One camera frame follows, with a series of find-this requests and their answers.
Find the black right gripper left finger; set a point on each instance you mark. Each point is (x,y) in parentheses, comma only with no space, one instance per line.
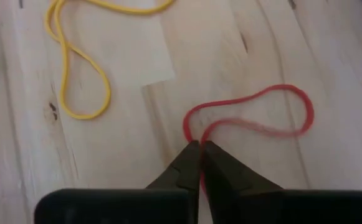
(155,205)

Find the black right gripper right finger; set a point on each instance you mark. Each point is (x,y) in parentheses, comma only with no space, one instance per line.
(261,205)

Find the yellow rubber band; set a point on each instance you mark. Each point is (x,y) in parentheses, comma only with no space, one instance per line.
(64,77)

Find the red rubber band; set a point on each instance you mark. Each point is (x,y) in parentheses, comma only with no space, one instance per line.
(309,109)

